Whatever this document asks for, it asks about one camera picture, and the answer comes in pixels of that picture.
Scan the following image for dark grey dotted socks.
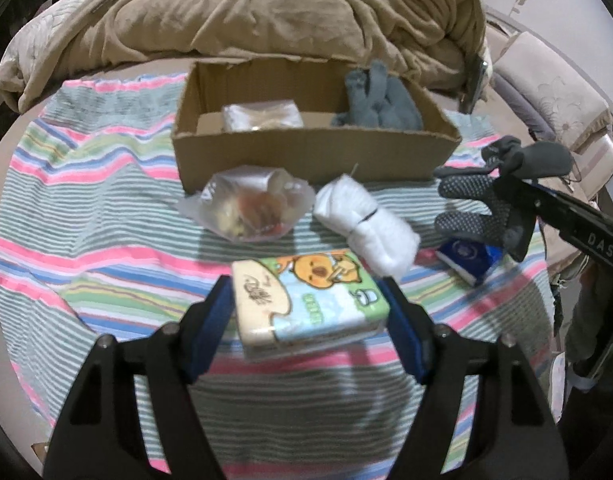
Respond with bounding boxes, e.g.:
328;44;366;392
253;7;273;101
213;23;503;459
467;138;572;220
433;136;573;262

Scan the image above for grey knit socks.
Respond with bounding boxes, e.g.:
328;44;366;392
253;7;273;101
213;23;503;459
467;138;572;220
331;60;423;131

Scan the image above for cartoon tissue pack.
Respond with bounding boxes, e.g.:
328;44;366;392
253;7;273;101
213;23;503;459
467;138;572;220
232;250;390;361

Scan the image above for bag of cotton swabs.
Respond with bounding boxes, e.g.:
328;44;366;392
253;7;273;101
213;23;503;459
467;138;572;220
222;100;304;132

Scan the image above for grey pillow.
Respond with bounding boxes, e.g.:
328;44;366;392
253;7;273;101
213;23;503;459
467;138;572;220
493;73;557;142

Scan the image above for blue tissue pack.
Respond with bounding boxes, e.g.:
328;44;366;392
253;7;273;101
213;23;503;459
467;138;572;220
435;238;504;287

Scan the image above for white embroidered pillow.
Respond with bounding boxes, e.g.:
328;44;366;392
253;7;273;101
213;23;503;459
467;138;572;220
493;32;612;151

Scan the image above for striped colourful cloth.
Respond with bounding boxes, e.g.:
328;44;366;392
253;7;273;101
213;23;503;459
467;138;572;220
0;70;553;479

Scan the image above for metal bed headboard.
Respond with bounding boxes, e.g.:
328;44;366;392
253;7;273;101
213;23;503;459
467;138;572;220
485;6;613;114

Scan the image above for white rolled socks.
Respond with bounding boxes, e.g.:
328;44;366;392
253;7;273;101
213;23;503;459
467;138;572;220
313;174;420;280

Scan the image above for beige fleece blanket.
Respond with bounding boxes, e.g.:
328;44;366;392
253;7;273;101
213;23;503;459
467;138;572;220
0;0;487;113

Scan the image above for brown cardboard box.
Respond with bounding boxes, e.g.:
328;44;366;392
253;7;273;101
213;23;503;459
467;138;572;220
171;58;461;193

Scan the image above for clear bag of small items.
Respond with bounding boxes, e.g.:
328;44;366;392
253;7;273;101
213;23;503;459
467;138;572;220
176;166;316;243

